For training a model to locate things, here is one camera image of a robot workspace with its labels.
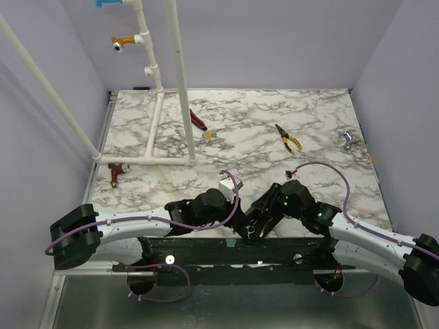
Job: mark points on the chrome faucet tap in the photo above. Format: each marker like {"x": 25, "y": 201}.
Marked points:
{"x": 350, "y": 137}

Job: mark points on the yellow handled pliers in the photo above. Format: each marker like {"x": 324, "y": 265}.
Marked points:
{"x": 287, "y": 138}

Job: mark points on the brown brass valve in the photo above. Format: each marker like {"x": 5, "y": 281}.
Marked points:
{"x": 116, "y": 170}

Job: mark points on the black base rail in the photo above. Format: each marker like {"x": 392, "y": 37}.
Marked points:
{"x": 233, "y": 261}

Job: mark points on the silver hair scissors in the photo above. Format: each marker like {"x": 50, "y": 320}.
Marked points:
{"x": 251, "y": 230}

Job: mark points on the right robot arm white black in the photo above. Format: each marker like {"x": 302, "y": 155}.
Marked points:
{"x": 410, "y": 261}

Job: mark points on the aluminium extrusion frame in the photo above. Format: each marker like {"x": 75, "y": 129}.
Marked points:
{"x": 58, "y": 279}

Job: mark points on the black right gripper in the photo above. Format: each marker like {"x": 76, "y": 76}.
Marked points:
{"x": 262, "y": 208}

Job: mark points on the orange tap on pipe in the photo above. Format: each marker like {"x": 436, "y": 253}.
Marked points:
{"x": 119, "y": 43}

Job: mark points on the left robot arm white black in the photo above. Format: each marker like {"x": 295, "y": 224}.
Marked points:
{"x": 80, "y": 234}

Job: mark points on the red black utility knife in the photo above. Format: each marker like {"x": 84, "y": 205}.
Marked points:
{"x": 197, "y": 121}

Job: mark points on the blue tap on pipe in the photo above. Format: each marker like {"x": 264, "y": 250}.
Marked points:
{"x": 100, "y": 3}

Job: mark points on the white PVC pipe frame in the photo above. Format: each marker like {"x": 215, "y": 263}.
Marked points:
{"x": 144, "y": 39}

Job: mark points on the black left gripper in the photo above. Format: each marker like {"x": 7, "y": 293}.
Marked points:
{"x": 235, "y": 220}

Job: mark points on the black zip tool case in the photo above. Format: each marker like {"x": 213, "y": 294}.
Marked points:
{"x": 260, "y": 211}

